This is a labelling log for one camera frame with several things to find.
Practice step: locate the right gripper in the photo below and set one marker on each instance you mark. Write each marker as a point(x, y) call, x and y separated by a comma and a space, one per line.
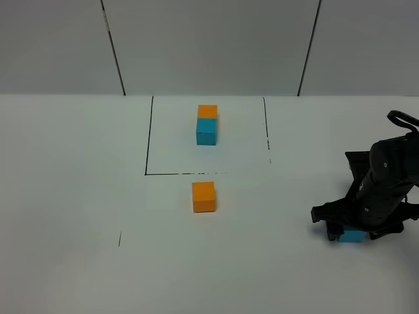
point(371, 205)

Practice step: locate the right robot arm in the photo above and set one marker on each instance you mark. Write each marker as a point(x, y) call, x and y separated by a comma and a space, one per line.
point(396, 159)

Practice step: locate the blue template block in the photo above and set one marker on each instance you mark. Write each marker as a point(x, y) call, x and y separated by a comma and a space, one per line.
point(206, 131)

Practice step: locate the orange template block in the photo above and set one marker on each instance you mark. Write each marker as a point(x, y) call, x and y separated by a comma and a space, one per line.
point(207, 112)

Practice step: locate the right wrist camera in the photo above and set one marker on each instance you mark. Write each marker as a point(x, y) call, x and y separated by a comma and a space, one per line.
point(359, 164)

